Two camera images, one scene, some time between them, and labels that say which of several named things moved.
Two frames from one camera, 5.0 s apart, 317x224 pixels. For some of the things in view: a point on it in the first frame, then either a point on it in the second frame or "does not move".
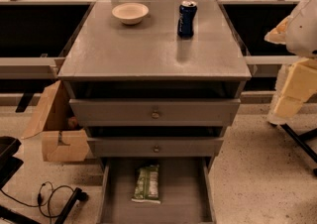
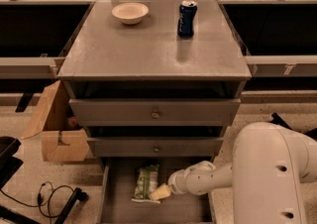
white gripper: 303,33 to 175,182
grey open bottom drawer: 185,191 does not move
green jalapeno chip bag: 146,187 does not move
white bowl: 130,13 does not move
